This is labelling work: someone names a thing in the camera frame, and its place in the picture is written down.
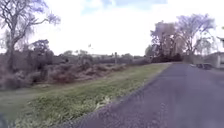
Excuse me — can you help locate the grass verge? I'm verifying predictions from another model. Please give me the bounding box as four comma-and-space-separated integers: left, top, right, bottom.
0, 62, 173, 128

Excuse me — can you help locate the dry brush thicket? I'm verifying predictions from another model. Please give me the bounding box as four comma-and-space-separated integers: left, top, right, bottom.
0, 49, 151, 91

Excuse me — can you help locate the group of trees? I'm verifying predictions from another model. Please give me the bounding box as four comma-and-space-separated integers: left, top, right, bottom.
144, 13, 218, 64

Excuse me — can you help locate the grey asphalt road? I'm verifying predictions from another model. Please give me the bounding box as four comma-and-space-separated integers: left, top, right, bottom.
49, 62, 224, 128

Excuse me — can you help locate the dark vehicle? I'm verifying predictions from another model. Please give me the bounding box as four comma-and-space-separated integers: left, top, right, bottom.
195, 62, 214, 71

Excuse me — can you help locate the bare tree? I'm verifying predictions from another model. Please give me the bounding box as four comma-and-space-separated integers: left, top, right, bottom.
0, 0, 62, 73

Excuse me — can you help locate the building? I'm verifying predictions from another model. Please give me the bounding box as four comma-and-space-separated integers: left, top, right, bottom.
203, 35, 224, 70

